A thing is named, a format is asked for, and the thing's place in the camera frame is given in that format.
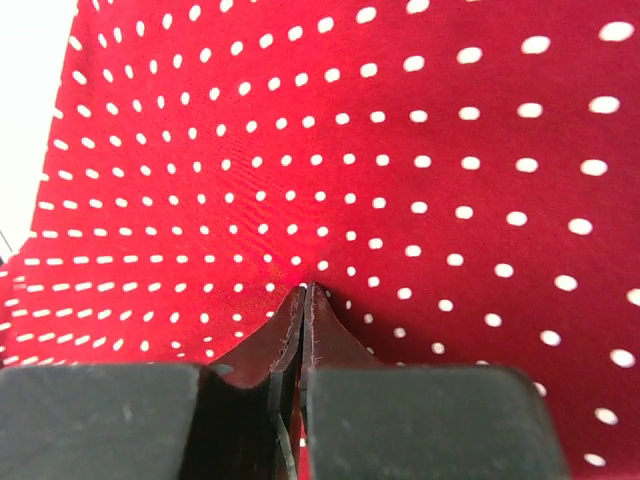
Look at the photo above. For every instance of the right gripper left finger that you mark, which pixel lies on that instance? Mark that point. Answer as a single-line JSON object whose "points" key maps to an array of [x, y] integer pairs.
{"points": [[235, 418]]}

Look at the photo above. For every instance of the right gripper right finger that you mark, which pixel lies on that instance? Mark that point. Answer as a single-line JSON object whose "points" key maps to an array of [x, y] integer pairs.
{"points": [[366, 420]]}

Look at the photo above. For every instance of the red polka dot skirt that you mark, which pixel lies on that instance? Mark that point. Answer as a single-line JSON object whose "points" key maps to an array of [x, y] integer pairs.
{"points": [[462, 177]]}

